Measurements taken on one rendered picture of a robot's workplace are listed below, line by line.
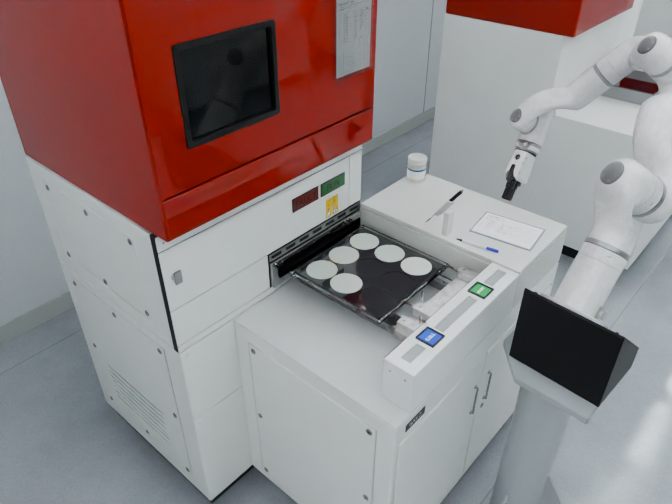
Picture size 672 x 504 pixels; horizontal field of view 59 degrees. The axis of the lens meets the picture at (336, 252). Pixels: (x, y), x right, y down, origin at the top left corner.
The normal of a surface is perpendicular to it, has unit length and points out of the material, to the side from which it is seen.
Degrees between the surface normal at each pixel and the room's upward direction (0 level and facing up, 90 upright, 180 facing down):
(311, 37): 90
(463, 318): 0
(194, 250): 90
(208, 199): 90
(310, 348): 0
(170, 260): 90
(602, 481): 0
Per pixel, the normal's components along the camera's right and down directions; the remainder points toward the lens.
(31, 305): 0.75, 0.38
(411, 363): 0.00, -0.82
